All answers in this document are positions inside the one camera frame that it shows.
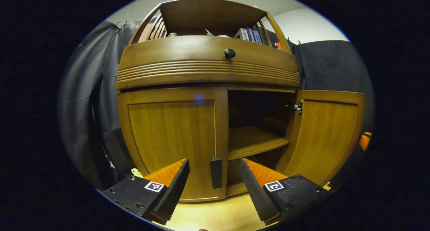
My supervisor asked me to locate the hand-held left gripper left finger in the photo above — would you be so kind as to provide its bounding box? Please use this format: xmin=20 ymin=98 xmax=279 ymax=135
xmin=102 ymin=158 xmax=190 ymax=225

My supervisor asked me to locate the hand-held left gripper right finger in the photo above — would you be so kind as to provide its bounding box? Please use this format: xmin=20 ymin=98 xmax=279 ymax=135
xmin=239 ymin=158 xmax=331 ymax=226

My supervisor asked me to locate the wooden cabinet door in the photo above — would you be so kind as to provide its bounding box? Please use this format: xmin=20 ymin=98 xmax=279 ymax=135
xmin=118 ymin=86 xmax=229 ymax=202
xmin=275 ymin=90 xmax=366 ymax=188

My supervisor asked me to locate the black door handle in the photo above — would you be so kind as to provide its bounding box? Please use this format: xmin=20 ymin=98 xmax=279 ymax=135
xmin=210 ymin=158 xmax=223 ymax=189

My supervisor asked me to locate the wooden double-door shoe cabinet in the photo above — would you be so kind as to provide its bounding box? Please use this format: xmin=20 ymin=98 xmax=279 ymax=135
xmin=116 ymin=0 xmax=366 ymax=203

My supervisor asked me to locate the metal door hinge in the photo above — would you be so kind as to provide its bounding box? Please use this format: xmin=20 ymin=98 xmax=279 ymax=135
xmin=286 ymin=100 xmax=303 ymax=115

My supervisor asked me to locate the wooden inner shelf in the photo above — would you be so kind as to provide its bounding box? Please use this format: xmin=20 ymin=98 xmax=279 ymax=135
xmin=228 ymin=126 xmax=290 ymax=160

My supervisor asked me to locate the black backdrop cloth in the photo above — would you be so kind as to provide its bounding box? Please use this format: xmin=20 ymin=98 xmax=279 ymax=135
xmin=57 ymin=18 xmax=375 ymax=191

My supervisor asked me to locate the wooden ribbed drawer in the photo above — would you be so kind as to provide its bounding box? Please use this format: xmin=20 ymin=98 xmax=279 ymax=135
xmin=117 ymin=35 xmax=300 ymax=90

